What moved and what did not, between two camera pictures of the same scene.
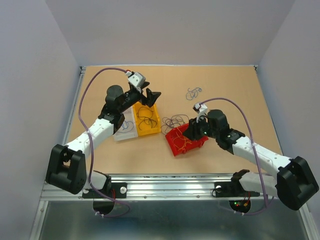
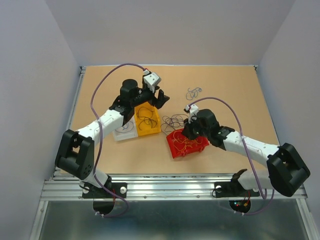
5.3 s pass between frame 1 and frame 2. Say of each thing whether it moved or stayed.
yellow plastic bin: stayed
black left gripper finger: moved
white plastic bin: stayed
